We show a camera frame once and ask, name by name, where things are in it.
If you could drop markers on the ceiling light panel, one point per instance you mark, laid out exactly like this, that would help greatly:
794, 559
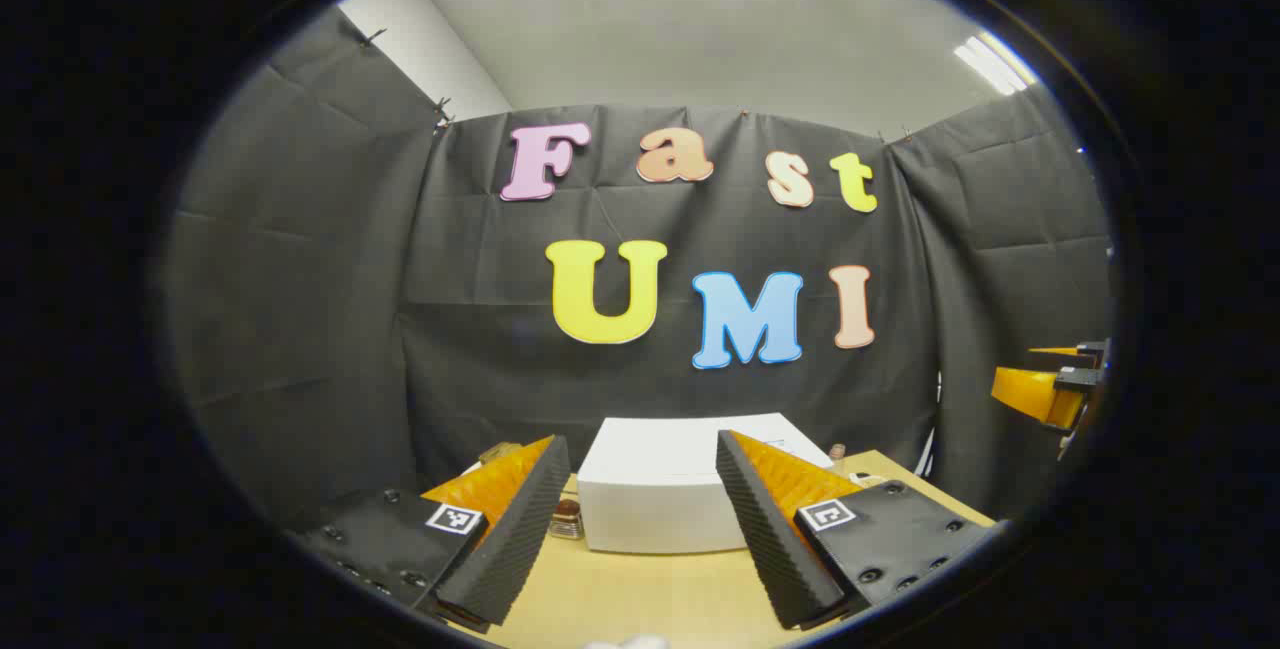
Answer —
995, 64

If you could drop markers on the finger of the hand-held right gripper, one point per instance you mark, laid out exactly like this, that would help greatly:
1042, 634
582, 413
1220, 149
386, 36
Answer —
1090, 351
1030, 391

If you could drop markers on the small glass jar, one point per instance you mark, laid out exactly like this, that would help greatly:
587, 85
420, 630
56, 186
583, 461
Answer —
566, 524

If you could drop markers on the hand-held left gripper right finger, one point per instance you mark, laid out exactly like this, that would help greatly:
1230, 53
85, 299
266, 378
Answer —
770, 539

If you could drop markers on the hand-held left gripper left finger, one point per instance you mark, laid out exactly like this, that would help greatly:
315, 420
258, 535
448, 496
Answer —
510, 549

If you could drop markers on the white microwave oven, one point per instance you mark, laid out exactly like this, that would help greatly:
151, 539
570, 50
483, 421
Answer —
660, 489

